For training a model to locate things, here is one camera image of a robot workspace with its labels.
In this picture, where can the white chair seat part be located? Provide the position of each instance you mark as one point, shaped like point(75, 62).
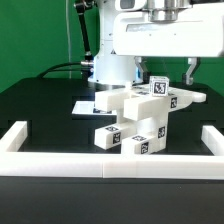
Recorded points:
point(149, 124)

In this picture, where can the white chair back bar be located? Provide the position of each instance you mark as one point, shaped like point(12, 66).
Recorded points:
point(142, 107)

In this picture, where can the white U-shaped fence frame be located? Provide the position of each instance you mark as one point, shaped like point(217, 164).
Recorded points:
point(14, 162)

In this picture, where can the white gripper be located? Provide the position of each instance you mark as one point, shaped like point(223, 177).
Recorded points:
point(168, 28)

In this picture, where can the black camera stand pole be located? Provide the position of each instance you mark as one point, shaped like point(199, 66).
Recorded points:
point(81, 7)

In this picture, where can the white tag sheet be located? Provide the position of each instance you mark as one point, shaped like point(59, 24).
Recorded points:
point(88, 108)

